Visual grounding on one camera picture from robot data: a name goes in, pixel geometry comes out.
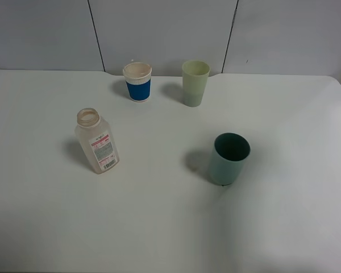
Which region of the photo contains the pale green plastic cup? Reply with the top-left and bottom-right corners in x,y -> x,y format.
182,60 -> 210,107

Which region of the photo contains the teal plastic cup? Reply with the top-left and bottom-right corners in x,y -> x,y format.
208,133 -> 251,186

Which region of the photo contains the clear plastic drink bottle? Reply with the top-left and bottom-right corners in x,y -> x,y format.
74,108 -> 119,174

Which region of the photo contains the blue sleeved paper cup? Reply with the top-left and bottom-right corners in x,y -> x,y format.
123,62 -> 152,102

